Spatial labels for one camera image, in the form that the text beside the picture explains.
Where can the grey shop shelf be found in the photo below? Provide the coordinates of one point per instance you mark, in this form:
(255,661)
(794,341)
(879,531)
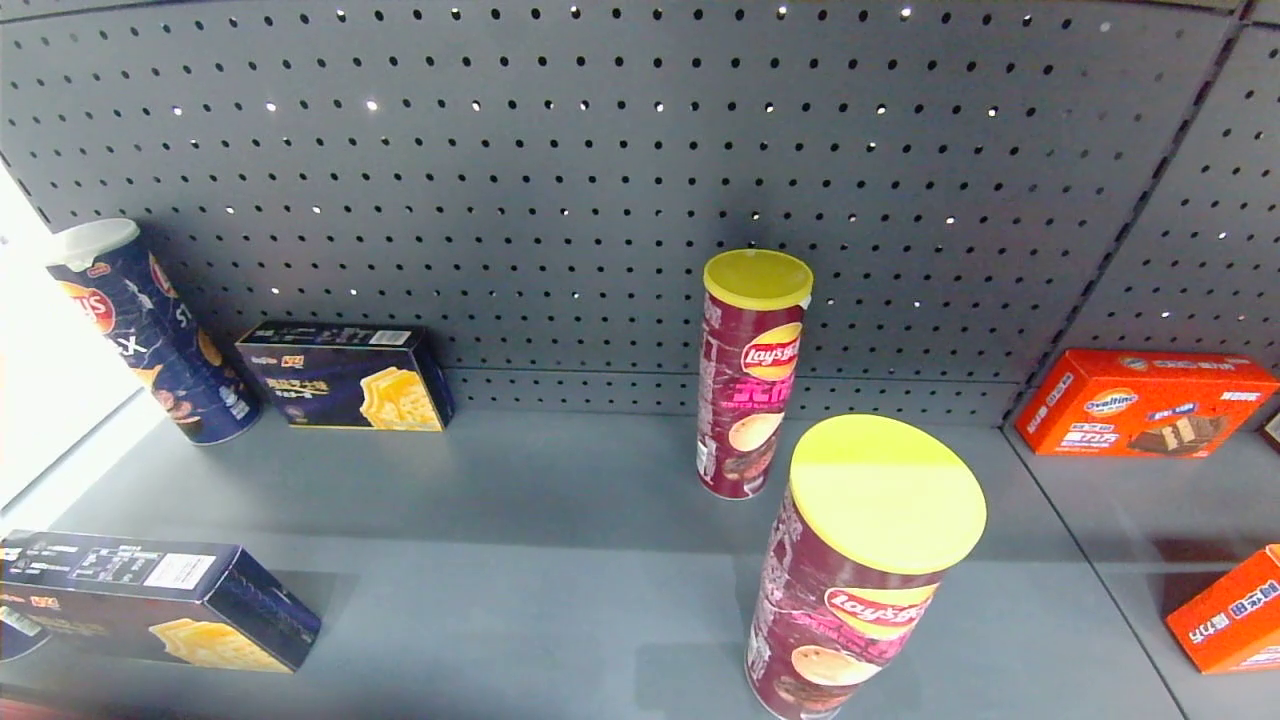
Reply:
(560,200)

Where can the orange wafer box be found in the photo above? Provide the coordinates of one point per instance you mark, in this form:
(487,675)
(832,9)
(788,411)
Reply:
(1140,400)
(1230,615)

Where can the maroon chip can yellow lid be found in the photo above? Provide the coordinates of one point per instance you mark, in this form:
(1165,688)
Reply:
(748,380)
(850,590)

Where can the dark blue cracker box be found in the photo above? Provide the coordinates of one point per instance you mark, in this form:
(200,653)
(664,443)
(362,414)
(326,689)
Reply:
(150,600)
(345,378)

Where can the dark blue chip can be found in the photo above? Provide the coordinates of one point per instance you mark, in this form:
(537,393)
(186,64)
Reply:
(160,330)

